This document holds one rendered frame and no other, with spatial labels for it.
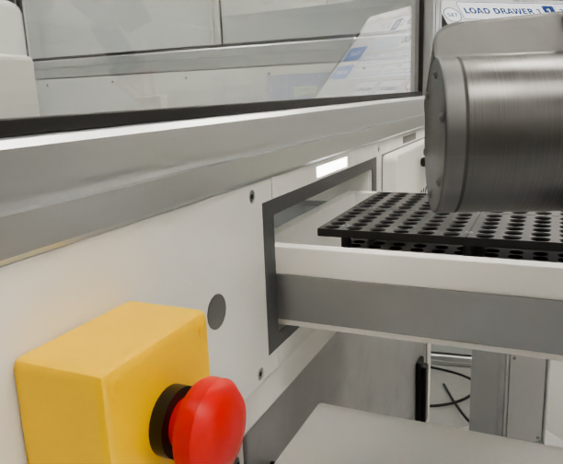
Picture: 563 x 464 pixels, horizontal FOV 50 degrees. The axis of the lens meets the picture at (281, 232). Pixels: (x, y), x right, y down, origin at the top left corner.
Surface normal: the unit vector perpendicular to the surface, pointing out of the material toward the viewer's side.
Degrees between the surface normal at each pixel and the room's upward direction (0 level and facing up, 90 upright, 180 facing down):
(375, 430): 0
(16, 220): 90
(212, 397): 43
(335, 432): 0
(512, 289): 90
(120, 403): 90
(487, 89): 56
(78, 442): 90
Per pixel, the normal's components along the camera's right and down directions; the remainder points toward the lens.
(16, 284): 0.91, 0.06
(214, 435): 0.79, 0.02
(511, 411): 0.37, 0.19
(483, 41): -0.11, -0.47
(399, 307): -0.41, 0.22
